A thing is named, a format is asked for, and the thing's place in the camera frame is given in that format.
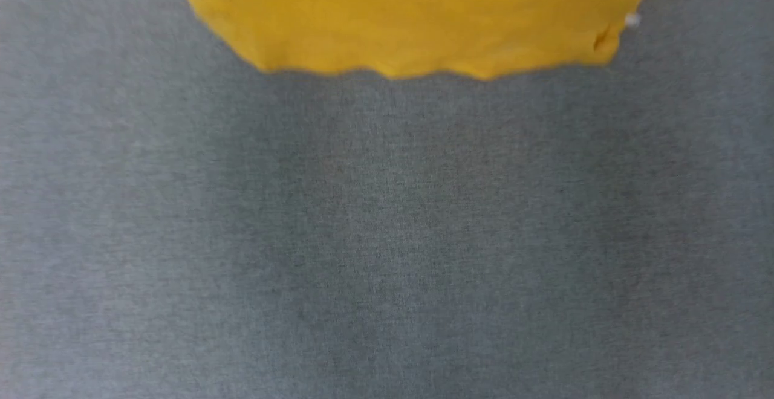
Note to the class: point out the yellow cartoon print T-shirt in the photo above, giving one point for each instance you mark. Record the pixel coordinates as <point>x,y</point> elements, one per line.
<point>411,18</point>

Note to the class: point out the white plastic tag fastener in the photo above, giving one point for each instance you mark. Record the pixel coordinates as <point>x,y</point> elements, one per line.
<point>632,20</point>

